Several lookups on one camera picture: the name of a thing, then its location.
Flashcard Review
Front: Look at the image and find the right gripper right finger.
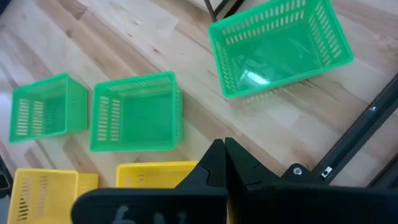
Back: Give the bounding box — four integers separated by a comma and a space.
224, 137, 398, 224

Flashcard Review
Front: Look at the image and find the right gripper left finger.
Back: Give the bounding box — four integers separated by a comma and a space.
70, 139, 230, 224

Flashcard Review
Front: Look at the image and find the yellow plastic slotted basket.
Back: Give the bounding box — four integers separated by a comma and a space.
6, 167, 100, 224
116, 160, 200, 189

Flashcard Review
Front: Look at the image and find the green plastic slotted basket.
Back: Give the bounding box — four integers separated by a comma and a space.
8, 72, 90, 145
89, 71, 184, 153
207, 0, 354, 100

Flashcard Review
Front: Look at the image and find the black metal rig frame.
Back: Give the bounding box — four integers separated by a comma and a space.
281, 73, 398, 189

